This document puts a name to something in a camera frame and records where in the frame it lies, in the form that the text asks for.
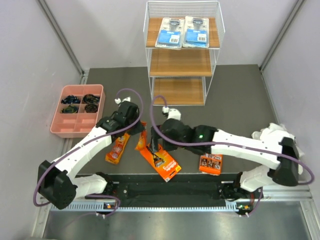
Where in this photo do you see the purple cable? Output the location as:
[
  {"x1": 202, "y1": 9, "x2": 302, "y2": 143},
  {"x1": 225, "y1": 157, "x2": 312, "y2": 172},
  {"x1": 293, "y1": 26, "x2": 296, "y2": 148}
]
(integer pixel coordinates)
[
  {"x1": 33, "y1": 87, "x2": 145, "y2": 220},
  {"x1": 149, "y1": 95, "x2": 315, "y2": 217}
]

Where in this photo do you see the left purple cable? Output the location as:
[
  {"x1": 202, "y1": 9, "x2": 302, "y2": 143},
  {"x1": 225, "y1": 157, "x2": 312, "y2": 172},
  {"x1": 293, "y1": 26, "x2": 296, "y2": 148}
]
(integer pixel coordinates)
[{"x1": 33, "y1": 87, "x2": 145, "y2": 220}]

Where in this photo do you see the orange cartridge box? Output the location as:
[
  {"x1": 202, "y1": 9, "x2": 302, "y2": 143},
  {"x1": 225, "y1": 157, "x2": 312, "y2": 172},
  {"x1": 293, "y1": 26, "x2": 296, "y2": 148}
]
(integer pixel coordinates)
[{"x1": 198, "y1": 153, "x2": 223, "y2": 176}]

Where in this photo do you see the orange razor pouch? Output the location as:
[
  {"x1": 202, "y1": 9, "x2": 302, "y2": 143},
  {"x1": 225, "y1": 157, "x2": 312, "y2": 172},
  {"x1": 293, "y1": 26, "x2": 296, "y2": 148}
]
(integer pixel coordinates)
[
  {"x1": 135, "y1": 121, "x2": 147, "y2": 151},
  {"x1": 105, "y1": 133, "x2": 130, "y2": 165}
]

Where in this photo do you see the orange Gillette razor box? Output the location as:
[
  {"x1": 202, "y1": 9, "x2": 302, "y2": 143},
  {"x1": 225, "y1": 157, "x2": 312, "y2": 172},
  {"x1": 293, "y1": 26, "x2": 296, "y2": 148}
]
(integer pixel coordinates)
[{"x1": 140, "y1": 144, "x2": 182, "y2": 183}]

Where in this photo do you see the green black item in tray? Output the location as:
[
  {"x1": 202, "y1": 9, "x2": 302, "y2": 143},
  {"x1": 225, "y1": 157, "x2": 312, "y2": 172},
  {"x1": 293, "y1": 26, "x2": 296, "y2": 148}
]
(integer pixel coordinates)
[{"x1": 60, "y1": 105, "x2": 79, "y2": 114}]

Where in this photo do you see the dark coiled item tray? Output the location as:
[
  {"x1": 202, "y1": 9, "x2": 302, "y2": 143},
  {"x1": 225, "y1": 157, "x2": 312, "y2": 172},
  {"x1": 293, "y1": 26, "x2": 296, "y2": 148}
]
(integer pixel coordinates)
[
  {"x1": 84, "y1": 103, "x2": 99, "y2": 113},
  {"x1": 82, "y1": 93, "x2": 101, "y2": 104}
]

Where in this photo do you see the white wire wooden shelf rack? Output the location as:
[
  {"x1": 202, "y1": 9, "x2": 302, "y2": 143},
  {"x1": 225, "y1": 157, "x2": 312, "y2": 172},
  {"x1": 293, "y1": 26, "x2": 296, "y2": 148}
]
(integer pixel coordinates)
[{"x1": 143, "y1": 0, "x2": 226, "y2": 106}]

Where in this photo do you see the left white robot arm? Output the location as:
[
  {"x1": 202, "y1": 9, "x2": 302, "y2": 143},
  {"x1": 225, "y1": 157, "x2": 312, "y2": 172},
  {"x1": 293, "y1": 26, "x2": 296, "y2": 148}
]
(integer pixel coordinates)
[{"x1": 33, "y1": 97, "x2": 143, "y2": 210}]

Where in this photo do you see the dark coiled item upper tray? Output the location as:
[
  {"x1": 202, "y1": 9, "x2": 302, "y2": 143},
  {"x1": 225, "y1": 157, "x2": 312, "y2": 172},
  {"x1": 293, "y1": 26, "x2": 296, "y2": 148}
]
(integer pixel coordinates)
[{"x1": 82, "y1": 93, "x2": 101, "y2": 104}]

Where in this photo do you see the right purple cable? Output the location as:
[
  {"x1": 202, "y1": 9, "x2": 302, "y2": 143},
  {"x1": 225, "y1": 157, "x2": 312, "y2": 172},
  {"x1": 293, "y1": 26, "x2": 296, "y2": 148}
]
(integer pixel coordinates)
[{"x1": 149, "y1": 95, "x2": 315, "y2": 217}]

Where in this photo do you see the blue razor blister pack two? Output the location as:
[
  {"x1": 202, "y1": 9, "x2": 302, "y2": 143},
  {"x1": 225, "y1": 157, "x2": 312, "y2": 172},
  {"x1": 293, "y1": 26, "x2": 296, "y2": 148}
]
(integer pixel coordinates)
[{"x1": 182, "y1": 16, "x2": 210, "y2": 49}]

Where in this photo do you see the white crumpled cloth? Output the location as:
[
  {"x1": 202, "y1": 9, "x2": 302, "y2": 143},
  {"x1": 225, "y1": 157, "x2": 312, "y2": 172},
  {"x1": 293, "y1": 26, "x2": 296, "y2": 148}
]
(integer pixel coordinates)
[{"x1": 251, "y1": 122, "x2": 305, "y2": 158}]

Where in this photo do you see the dark coiled item lower tray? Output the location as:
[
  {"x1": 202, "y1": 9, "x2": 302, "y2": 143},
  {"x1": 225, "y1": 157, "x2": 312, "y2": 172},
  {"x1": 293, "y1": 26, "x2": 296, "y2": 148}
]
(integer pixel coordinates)
[{"x1": 84, "y1": 103, "x2": 99, "y2": 113}]

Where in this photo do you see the blue black item in tray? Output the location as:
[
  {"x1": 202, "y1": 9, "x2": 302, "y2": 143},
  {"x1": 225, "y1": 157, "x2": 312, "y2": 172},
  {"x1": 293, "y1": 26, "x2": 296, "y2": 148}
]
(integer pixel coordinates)
[{"x1": 60, "y1": 95, "x2": 81, "y2": 105}]

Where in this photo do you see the pink divided plastic tray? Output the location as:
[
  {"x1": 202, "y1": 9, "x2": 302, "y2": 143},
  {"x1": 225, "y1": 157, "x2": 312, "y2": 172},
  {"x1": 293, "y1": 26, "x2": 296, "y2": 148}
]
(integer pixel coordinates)
[{"x1": 50, "y1": 84, "x2": 106, "y2": 138}]

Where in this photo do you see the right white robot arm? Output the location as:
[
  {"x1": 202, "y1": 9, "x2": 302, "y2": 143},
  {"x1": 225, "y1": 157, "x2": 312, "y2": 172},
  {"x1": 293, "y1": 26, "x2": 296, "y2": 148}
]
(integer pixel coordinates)
[{"x1": 150, "y1": 106, "x2": 301, "y2": 198}]

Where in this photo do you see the blue razor blister pack one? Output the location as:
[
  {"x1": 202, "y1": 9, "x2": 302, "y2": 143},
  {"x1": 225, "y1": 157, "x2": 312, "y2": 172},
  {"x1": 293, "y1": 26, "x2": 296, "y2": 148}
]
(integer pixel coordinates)
[{"x1": 155, "y1": 17, "x2": 185, "y2": 50}]

